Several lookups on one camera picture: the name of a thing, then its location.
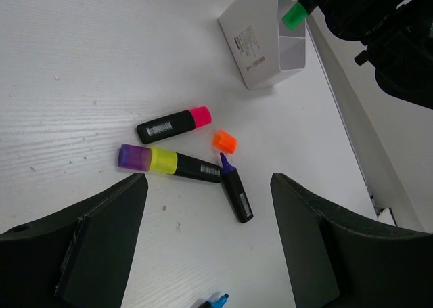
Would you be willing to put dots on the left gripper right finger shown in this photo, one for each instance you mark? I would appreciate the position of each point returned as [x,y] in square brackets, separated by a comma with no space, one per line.
[338,258]

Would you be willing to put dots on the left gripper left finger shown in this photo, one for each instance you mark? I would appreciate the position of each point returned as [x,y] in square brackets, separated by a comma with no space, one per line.
[80,256]

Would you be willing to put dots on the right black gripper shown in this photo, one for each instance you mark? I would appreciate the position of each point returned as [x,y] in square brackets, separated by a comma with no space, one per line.
[367,21]

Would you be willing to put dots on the green cap black highlighter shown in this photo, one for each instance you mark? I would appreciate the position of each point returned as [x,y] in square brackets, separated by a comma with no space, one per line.
[298,13]

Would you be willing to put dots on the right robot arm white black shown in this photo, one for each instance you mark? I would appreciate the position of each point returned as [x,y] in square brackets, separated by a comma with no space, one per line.
[397,35]

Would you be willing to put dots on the white compartment pen holder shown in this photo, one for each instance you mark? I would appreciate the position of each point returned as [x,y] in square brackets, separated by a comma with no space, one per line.
[266,52]

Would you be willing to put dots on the purple highlighter cap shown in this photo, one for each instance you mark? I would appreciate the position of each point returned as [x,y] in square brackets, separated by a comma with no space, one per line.
[134,157]

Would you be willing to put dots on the blue tip black highlighter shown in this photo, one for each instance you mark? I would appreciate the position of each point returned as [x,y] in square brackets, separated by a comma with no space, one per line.
[214,302]

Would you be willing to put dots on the purple tip black highlighter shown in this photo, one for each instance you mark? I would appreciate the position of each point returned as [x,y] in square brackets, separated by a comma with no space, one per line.
[235,191]

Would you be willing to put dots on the yellow cap black highlighter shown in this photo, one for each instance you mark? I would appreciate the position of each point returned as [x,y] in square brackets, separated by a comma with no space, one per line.
[174,163]

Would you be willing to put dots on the pink cap black highlighter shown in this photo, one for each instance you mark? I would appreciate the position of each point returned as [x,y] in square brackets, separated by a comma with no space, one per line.
[173,124]

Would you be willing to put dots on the orange highlighter cap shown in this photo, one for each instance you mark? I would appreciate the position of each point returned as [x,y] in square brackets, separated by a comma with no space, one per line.
[224,142]

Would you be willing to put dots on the aluminium rail right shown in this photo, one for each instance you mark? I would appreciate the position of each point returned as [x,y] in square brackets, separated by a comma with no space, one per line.
[387,194]

